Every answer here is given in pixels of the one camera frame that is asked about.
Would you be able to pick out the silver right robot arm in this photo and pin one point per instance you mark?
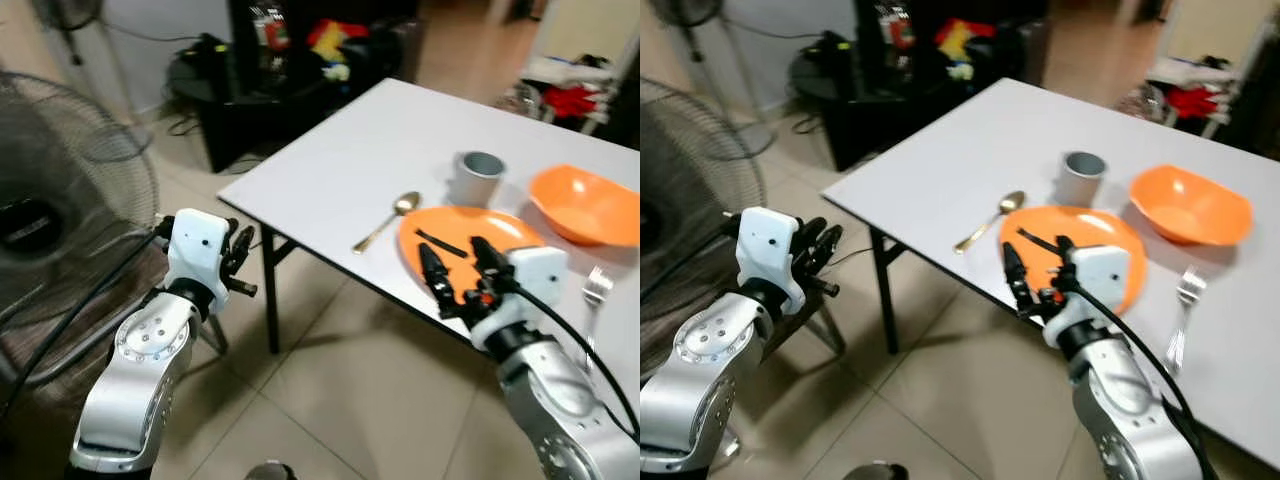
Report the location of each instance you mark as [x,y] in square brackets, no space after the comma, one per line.
[560,400]
[1120,400]

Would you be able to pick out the orange bowl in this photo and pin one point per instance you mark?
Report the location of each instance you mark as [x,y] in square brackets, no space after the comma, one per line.
[590,205]
[1190,205]

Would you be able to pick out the grey cup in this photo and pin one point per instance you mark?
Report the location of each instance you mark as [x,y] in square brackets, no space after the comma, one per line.
[1080,180]
[479,180]

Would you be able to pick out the white rack with red cloth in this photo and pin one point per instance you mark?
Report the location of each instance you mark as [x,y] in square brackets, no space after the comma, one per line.
[570,95]
[1195,95]

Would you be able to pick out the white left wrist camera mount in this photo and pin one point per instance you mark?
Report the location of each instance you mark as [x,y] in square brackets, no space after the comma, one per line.
[196,250]
[768,250]

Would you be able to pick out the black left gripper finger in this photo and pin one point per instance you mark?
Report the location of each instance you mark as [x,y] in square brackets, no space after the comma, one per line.
[233,245]
[808,240]
[830,248]
[248,250]

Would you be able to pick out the grey robot foot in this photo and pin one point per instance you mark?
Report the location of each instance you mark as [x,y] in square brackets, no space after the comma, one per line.
[875,471]
[270,471]

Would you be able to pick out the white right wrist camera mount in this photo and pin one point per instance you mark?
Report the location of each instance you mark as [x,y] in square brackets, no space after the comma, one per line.
[1095,285]
[530,285]

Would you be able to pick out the red and yellow toy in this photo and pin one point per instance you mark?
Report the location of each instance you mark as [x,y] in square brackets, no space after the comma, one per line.
[965,45]
[335,45]

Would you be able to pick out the gold spoon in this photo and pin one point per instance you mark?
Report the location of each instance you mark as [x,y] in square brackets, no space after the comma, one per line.
[403,206]
[1010,203]

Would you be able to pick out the silver fork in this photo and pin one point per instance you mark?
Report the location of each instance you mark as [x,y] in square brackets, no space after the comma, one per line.
[597,285]
[1189,290]

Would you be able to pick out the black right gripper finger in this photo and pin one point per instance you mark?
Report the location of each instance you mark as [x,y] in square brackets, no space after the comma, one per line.
[434,272]
[1062,255]
[490,258]
[1016,272]

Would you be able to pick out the orange round plate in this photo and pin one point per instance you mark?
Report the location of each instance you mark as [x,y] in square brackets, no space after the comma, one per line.
[455,225]
[1105,230]

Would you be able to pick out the black table leg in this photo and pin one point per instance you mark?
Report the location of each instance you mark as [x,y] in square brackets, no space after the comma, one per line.
[270,290]
[884,290]

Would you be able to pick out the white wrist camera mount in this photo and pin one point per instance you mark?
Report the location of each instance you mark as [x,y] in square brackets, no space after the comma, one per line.
[530,285]
[1095,285]
[768,250]
[196,250]

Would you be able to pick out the black low cabinet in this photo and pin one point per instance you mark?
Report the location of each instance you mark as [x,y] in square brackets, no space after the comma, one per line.
[260,100]
[880,100]

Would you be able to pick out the small grey pedestal fan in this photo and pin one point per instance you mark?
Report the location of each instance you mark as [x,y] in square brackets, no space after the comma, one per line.
[690,15]
[75,20]

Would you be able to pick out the thin black stick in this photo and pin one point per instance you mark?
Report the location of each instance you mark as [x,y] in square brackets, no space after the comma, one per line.
[440,243]
[1040,240]

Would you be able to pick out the large black standing fan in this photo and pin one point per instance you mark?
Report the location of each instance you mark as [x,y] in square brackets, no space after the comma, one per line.
[690,180]
[60,190]

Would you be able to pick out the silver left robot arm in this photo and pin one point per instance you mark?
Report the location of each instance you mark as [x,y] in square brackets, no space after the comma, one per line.
[140,370]
[695,375]

